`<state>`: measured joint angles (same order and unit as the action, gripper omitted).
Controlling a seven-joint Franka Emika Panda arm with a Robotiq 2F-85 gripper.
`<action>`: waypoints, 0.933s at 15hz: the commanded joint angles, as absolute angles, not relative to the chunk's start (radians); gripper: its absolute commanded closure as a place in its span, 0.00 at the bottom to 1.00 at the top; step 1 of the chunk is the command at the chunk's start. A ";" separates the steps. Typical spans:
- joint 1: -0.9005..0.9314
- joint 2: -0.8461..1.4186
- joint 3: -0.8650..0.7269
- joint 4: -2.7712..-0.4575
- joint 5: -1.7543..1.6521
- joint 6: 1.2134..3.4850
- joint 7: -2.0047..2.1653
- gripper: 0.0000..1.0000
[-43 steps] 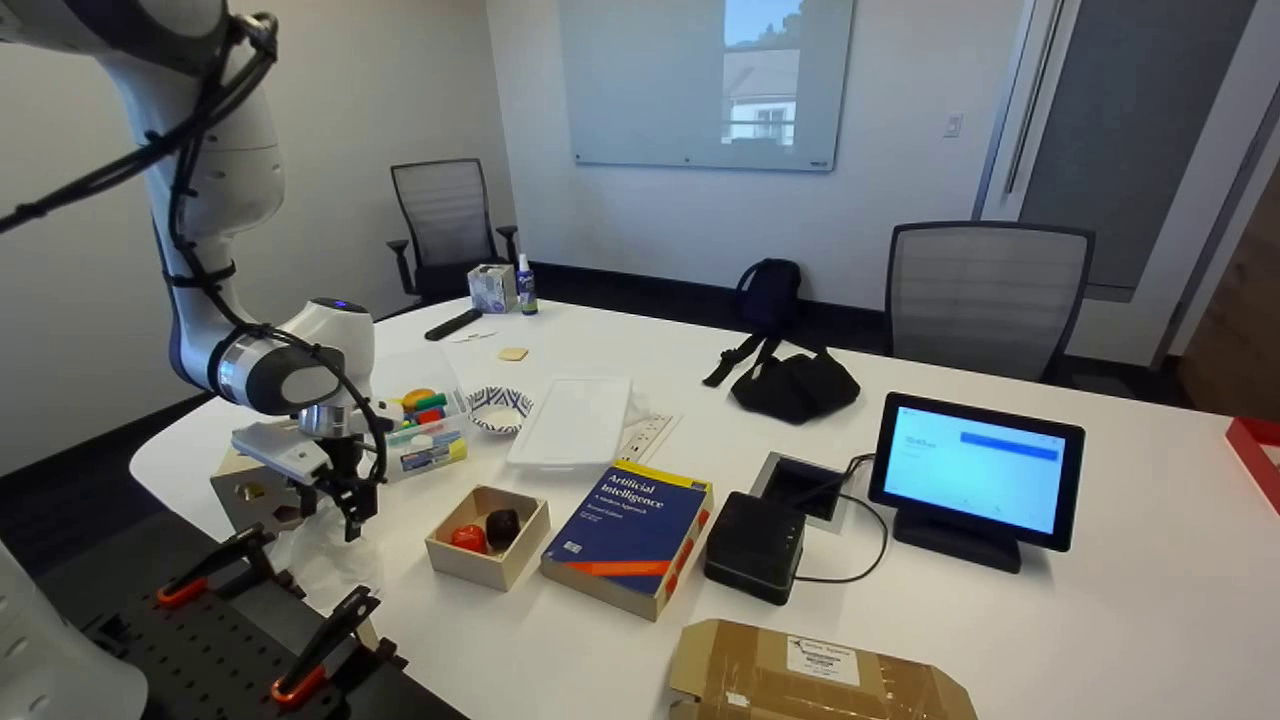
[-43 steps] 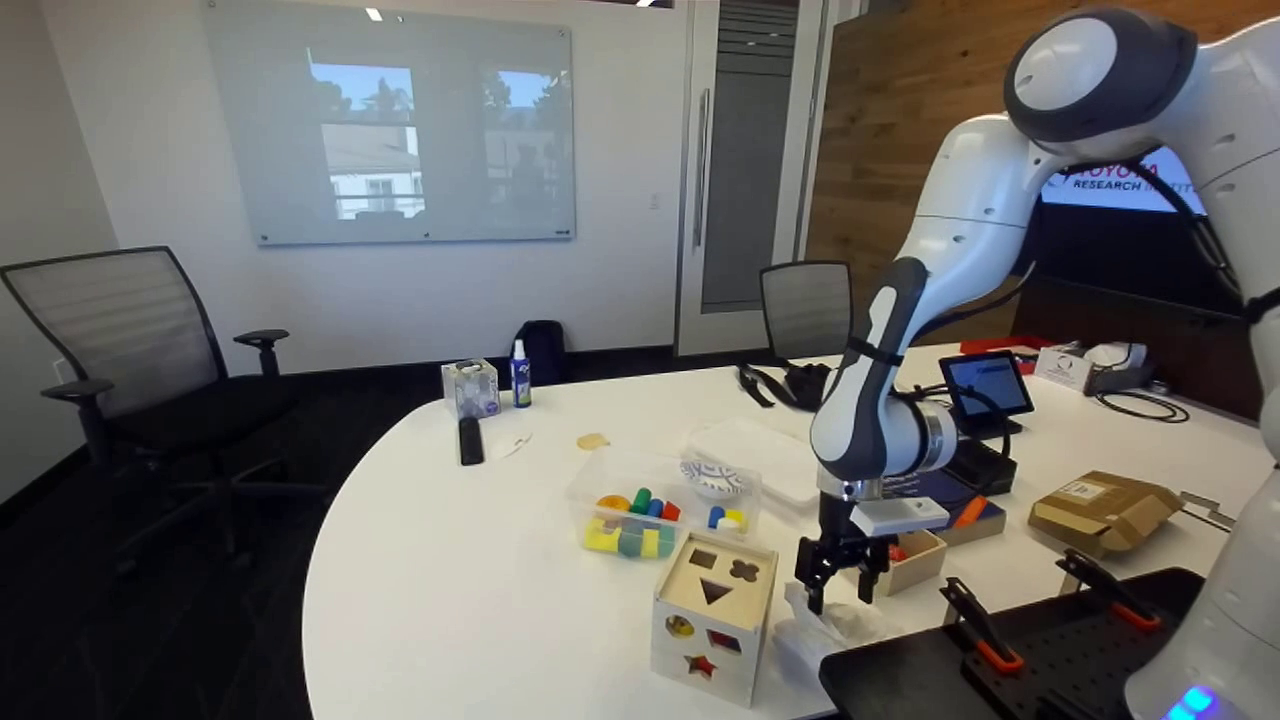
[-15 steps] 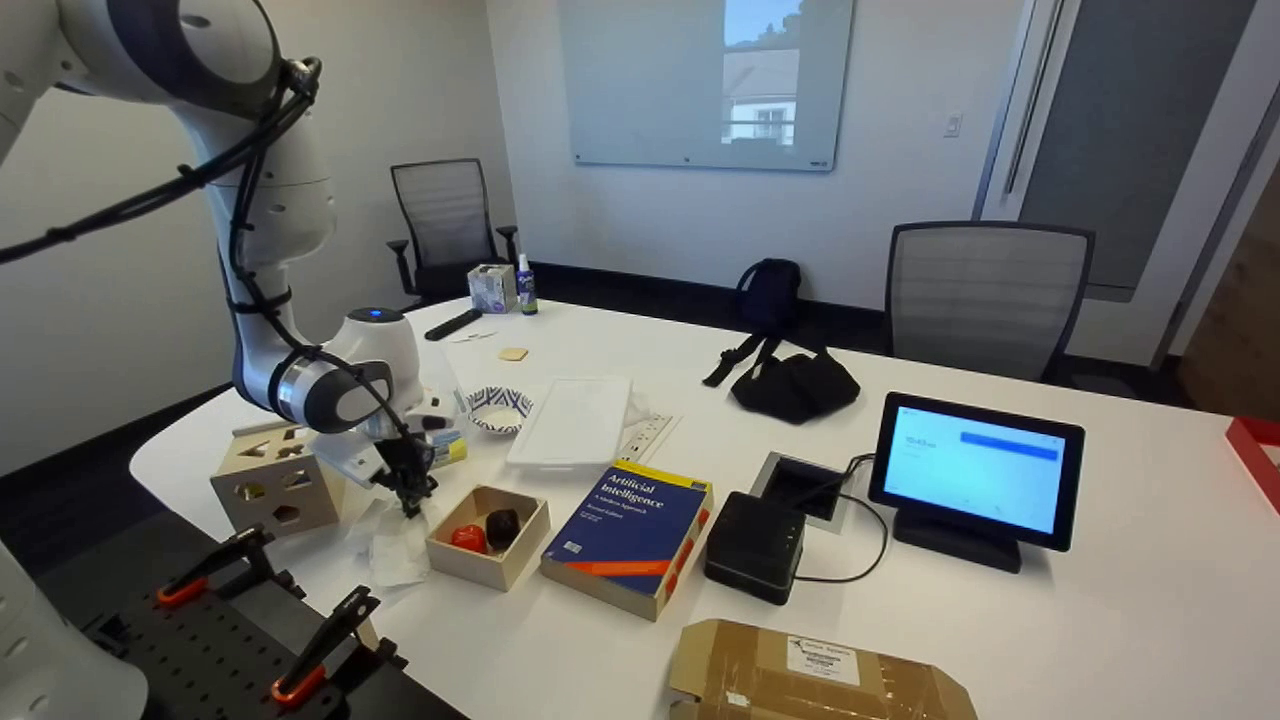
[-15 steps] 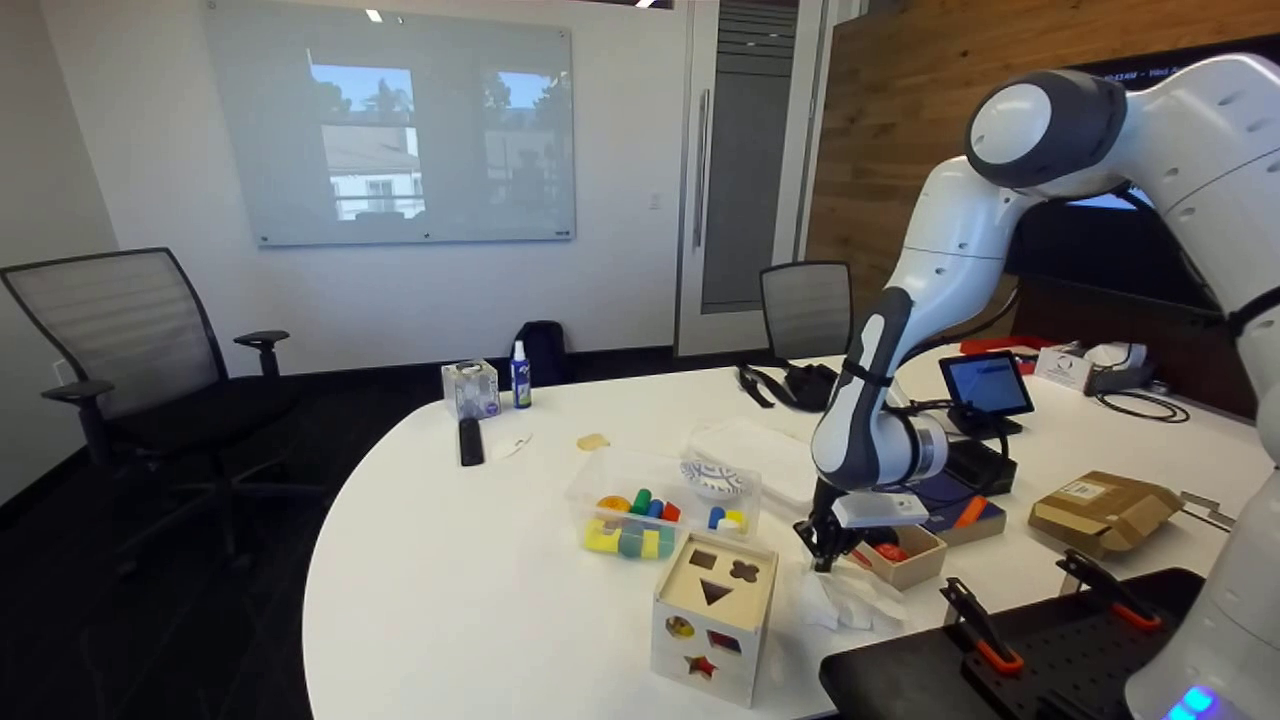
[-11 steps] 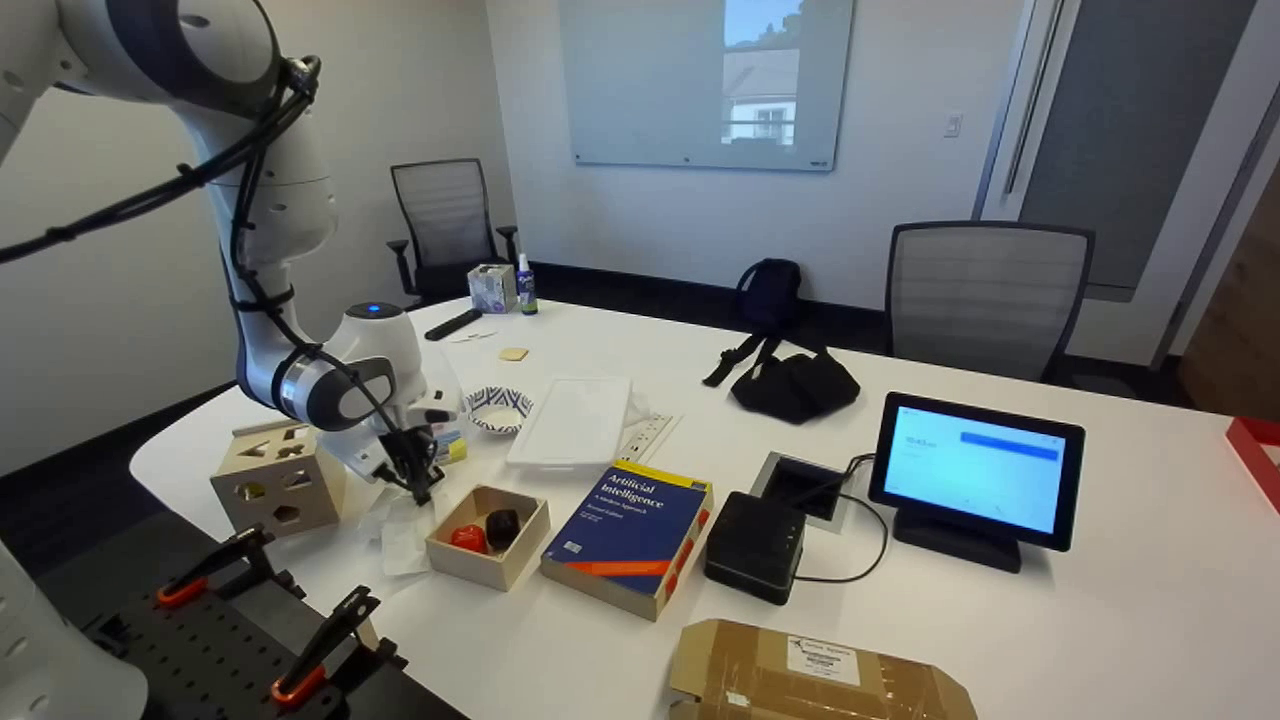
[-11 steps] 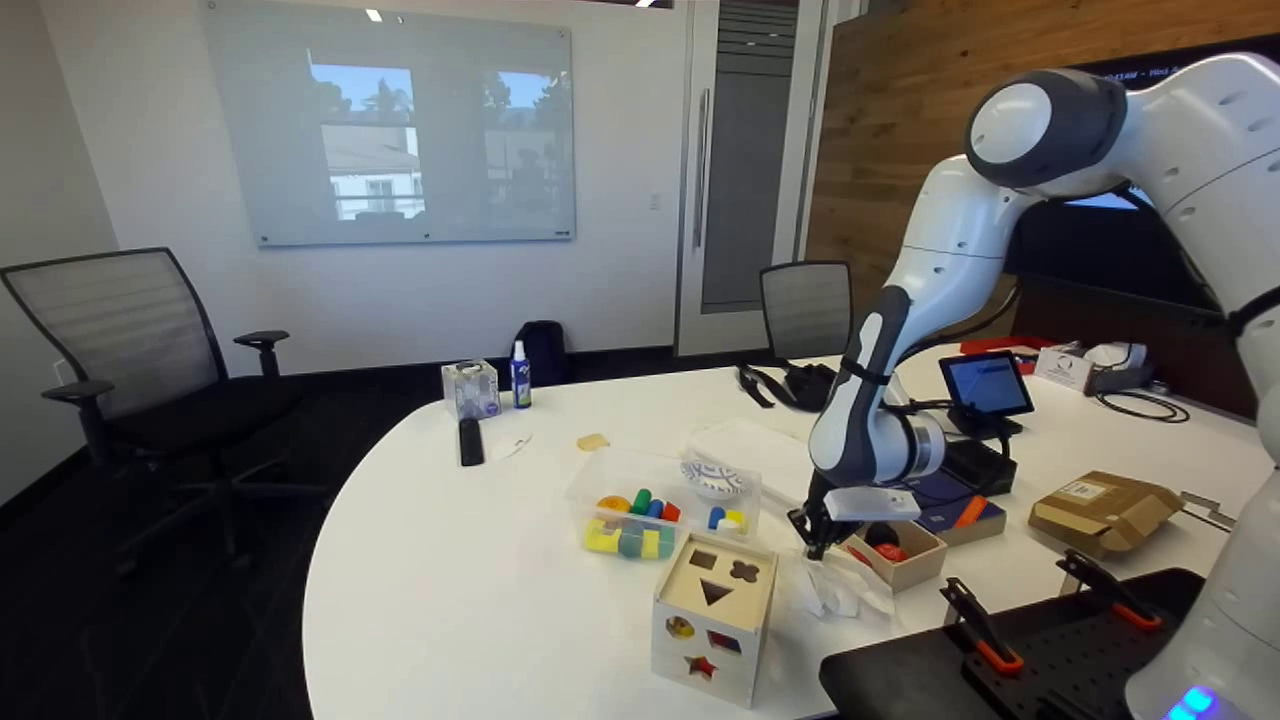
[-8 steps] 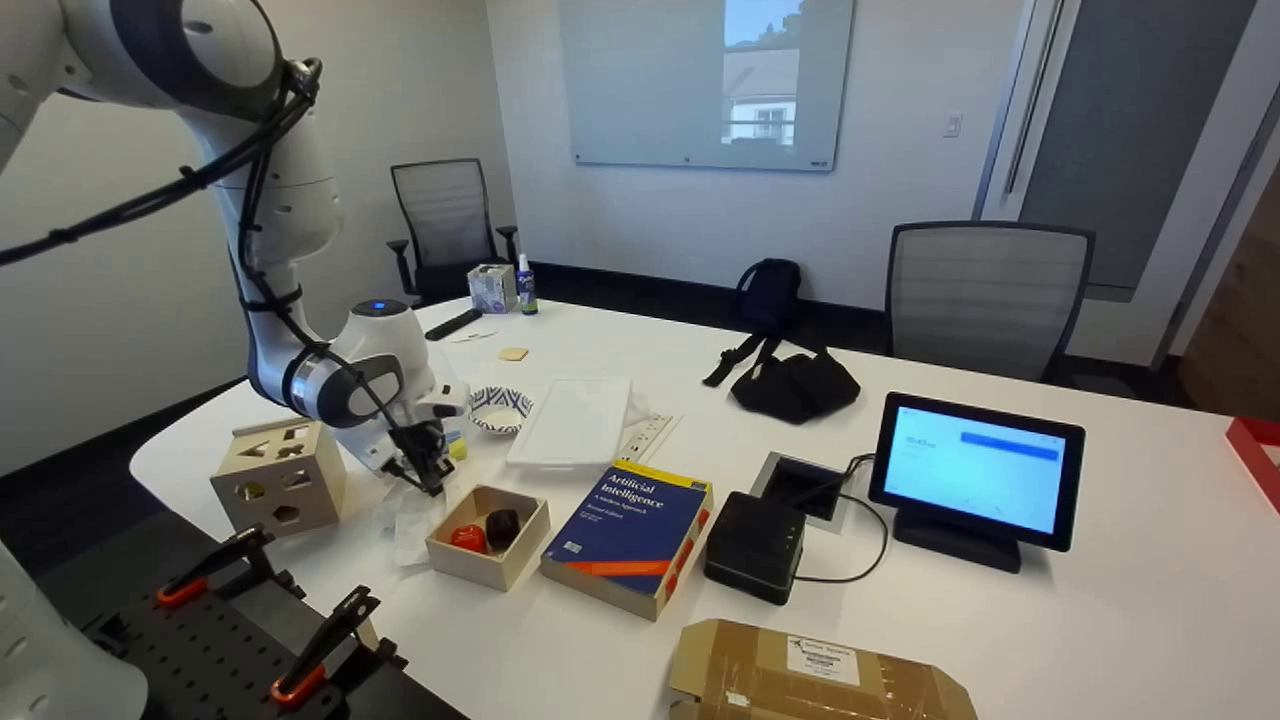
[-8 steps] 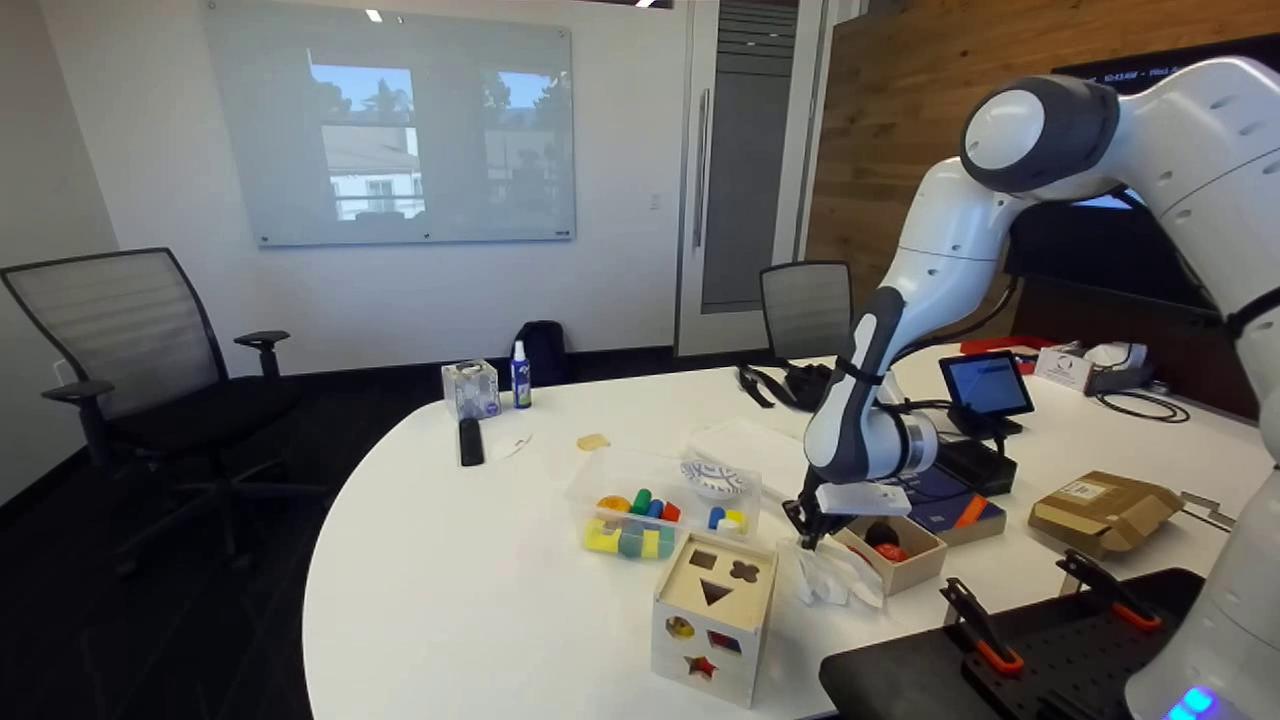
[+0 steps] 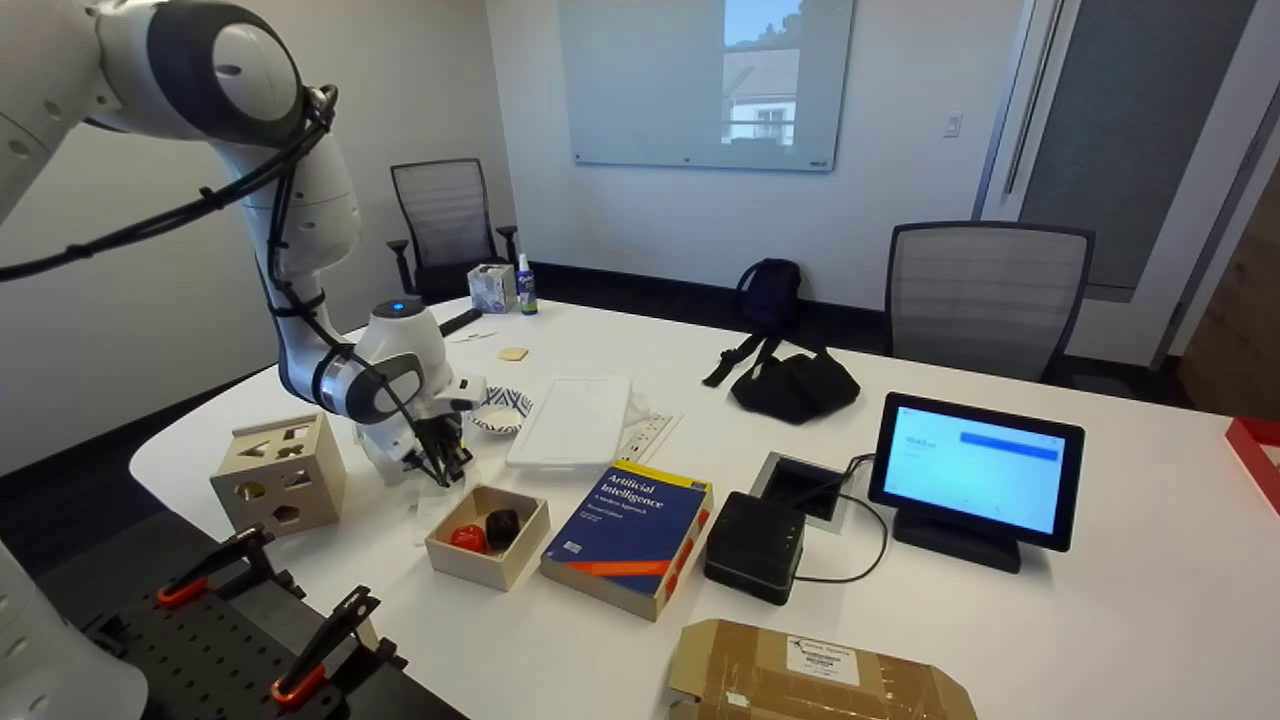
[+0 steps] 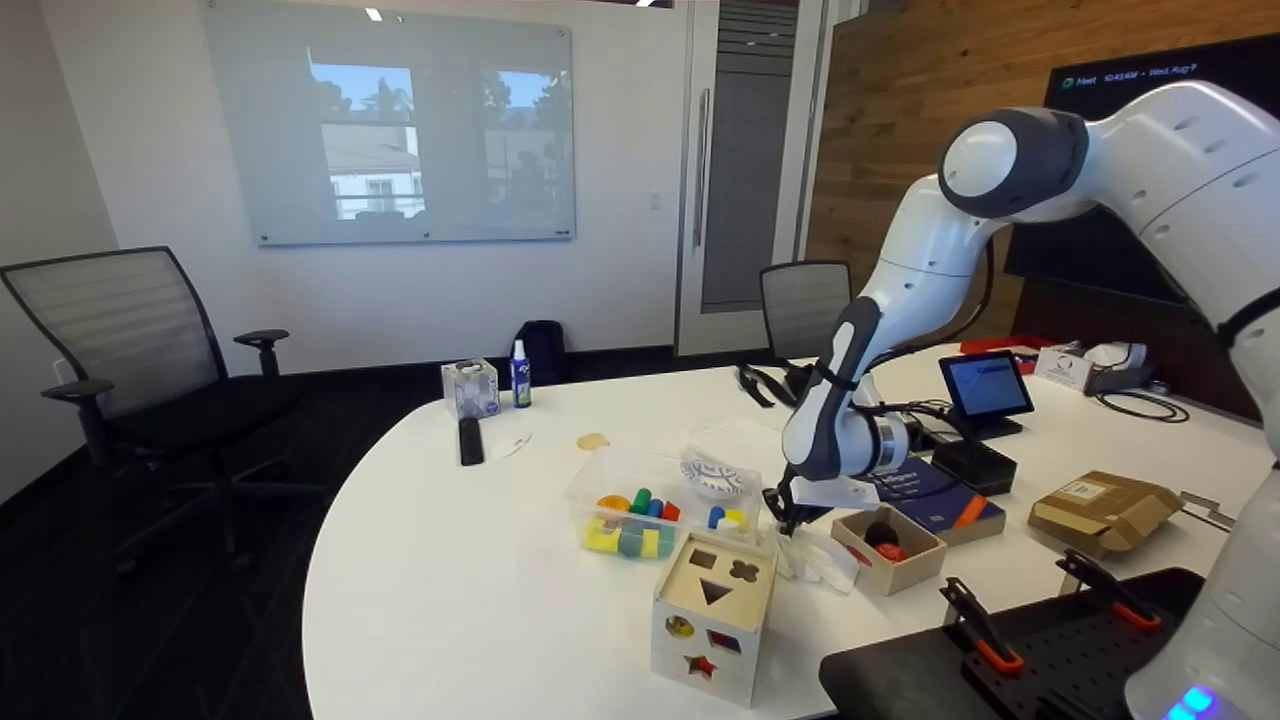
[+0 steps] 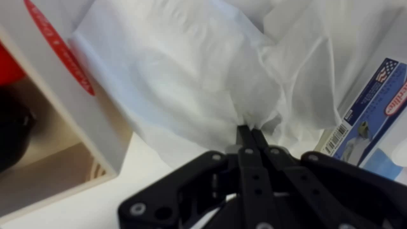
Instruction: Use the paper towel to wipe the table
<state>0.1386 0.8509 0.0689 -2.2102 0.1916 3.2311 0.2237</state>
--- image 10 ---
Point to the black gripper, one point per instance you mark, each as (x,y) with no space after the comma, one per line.
(806,489)

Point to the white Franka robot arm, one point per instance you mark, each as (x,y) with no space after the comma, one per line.
(935,252)

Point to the yellow wooden block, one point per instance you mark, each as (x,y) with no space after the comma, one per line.
(735,521)
(600,537)
(652,542)

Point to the blue wooden block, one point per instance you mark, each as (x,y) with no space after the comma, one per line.
(658,505)
(716,516)

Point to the clear plastic block tray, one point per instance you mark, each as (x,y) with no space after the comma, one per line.
(694,502)

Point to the red round toy piece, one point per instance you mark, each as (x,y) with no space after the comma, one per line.
(892,550)

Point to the red wooden block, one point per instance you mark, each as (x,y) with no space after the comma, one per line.
(671,508)

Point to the green wooden block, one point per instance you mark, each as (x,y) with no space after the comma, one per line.
(641,502)
(671,547)
(630,542)

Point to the wooden shape sorter box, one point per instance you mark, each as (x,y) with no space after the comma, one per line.
(714,624)

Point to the blue hardcover textbook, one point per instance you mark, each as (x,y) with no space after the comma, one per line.
(935,502)

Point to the orange wooden block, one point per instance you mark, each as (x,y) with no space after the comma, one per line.
(615,502)

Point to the flat black box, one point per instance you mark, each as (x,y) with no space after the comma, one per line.
(976,465)

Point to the small yellow disc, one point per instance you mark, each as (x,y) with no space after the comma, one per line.
(592,440)

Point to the black office chair back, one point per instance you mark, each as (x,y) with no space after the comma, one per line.
(806,304)

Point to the red flat object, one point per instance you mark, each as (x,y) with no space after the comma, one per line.
(1001,346)

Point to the blue spray bottle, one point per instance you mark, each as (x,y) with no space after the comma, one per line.
(522,383)

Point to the brown cardboard box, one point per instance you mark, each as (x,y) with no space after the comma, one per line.
(1103,513)

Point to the black remote control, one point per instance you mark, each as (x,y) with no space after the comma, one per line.
(470,440)

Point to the clear plastic container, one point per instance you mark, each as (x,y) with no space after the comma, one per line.
(470,389)

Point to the white grey headset device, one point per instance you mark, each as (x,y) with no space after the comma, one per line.
(1116,367)

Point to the white framed glass door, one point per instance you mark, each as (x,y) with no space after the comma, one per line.
(752,163)

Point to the black mesh office chair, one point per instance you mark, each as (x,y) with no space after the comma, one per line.
(120,322)

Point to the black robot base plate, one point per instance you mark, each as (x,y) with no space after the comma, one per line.
(1067,664)

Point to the black wall monitor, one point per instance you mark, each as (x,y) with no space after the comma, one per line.
(1145,75)

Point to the glass wall whiteboard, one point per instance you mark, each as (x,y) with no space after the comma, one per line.
(266,133)

